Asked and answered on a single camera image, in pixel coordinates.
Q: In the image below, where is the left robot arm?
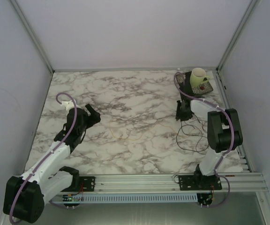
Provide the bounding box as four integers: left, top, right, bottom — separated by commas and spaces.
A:
3, 102, 101, 224

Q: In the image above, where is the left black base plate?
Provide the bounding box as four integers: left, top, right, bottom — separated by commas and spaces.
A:
74, 176, 96, 192

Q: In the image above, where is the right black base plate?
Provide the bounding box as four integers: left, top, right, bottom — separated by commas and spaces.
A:
178, 175, 222, 191

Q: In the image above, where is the left controller board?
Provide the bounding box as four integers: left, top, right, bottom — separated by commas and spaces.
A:
62, 194, 82, 209

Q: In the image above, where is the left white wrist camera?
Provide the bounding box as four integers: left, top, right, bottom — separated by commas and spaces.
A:
60, 99, 79, 112

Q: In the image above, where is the right aluminium corner post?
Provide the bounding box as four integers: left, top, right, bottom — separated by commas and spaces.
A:
216, 0, 261, 73

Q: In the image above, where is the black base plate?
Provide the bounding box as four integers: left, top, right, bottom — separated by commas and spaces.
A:
178, 175, 222, 191
74, 176, 96, 192

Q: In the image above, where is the purple cable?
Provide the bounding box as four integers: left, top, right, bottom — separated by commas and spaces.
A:
173, 72, 235, 209
9, 92, 77, 224

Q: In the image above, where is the light green mug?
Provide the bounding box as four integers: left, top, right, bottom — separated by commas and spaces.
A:
190, 67, 210, 88

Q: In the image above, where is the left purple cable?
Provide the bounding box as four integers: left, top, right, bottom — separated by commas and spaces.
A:
9, 92, 77, 224

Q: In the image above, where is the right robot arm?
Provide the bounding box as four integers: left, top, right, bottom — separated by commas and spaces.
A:
176, 98, 243, 191

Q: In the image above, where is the dark thin wire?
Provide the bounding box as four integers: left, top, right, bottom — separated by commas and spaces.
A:
175, 117, 210, 153

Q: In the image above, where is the left aluminium corner post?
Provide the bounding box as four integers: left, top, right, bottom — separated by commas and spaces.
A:
9, 0, 54, 75

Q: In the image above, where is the aluminium corner post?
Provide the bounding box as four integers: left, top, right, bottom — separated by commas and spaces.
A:
216, 0, 261, 73
9, 0, 54, 75

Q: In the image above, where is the grey slotted cable duct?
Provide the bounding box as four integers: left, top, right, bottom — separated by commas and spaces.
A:
52, 193, 197, 204

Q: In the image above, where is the aluminium front rail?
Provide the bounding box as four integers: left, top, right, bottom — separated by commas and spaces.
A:
8, 172, 268, 194

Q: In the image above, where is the right controller board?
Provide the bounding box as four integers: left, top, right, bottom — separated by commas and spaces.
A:
197, 193, 213, 208

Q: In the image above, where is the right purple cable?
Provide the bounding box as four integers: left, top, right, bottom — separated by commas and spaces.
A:
173, 72, 235, 209

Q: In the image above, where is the dark floral square plate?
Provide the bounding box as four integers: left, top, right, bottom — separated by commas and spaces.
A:
176, 71, 213, 98

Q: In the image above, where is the controller board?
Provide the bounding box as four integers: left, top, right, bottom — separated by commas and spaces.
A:
197, 193, 213, 208
62, 194, 82, 209

